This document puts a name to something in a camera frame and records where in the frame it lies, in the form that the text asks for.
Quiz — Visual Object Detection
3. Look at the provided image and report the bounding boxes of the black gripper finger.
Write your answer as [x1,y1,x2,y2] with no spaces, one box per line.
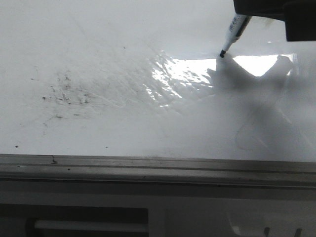
[283,1,316,41]
[233,0,316,20]

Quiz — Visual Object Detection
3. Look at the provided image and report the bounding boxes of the white black whiteboard marker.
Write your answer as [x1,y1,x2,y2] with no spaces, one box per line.
[219,14,252,58]

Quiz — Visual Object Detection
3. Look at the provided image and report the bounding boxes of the white cabinet under whiteboard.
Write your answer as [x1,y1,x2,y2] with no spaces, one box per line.
[0,180,316,237]

